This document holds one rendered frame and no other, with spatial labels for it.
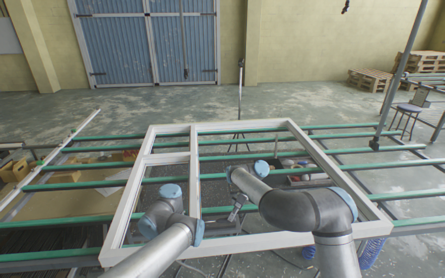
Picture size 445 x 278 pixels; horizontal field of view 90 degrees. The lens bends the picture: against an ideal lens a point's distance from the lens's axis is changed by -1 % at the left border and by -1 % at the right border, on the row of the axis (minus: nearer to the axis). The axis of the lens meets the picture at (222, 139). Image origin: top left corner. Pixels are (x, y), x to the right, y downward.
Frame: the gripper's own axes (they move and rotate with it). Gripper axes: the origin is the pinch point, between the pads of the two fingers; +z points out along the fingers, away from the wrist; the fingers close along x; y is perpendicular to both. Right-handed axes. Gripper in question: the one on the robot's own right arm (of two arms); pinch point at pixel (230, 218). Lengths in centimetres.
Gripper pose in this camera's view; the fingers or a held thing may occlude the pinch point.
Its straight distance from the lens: 131.4
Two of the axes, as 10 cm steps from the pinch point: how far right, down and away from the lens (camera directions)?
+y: -8.5, -4.8, 2.0
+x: 0.6, -4.7, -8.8
